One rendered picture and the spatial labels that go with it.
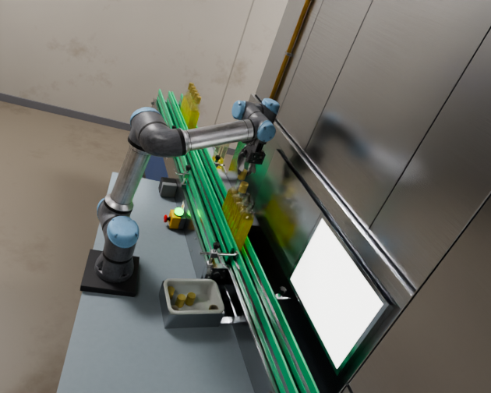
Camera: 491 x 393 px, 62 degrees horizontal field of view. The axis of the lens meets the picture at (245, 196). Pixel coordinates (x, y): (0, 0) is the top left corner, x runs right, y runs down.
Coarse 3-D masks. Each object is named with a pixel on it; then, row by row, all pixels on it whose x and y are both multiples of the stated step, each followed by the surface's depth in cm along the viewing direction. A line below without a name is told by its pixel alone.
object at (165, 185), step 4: (164, 180) 223; (168, 180) 224; (172, 180) 226; (160, 184) 225; (164, 184) 220; (168, 184) 221; (172, 184) 222; (176, 184) 224; (160, 188) 224; (164, 188) 221; (168, 188) 221; (172, 188) 222; (176, 188) 223; (160, 192) 224; (164, 192) 222; (168, 192) 223; (172, 192) 224; (168, 196) 225; (172, 196) 225
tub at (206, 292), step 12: (180, 288) 165; (192, 288) 167; (204, 288) 170; (216, 288) 166; (168, 300) 152; (204, 300) 168; (216, 300) 164; (180, 312) 150; (192, 312) 152; (204, 312) 154; (216, 312) 156
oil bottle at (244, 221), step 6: (240, 216) 175; (246, 216) 173; (252, 216) 174; (240, 222) 174; (246, 222) 175; (252, 222) 176; (234, 228) 180; (240, 228) 176; (246, 228) 177; (234, 234) 179; (240, 234) 178; (246, 234) 179; (240, 240) 180; (240, 246) 182
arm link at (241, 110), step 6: (240, 102) 157; (246, 102) 159; (252, 102) 161; (234, 108) 160; (240, 108) 156; (246, 108) 157; (252, 108) 156; (258, 108) 160; (234, 114) 160; (240, 114) 157; (246, 114) 156
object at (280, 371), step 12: (204, 168) 221; (216, 204) 198; (228, 228) 182; (240, 264) 167; (240, 276) 166; (252, 288) 155; (252, 300) 155; (252, 312) 153; (264, 312) 146; (264, 324) 144; (264, 336) 144; (264, 348) 142; (276, 348) 135; (276, 360) 135; (276, 372) 134; (288, 372) 128; (288, 384) 126
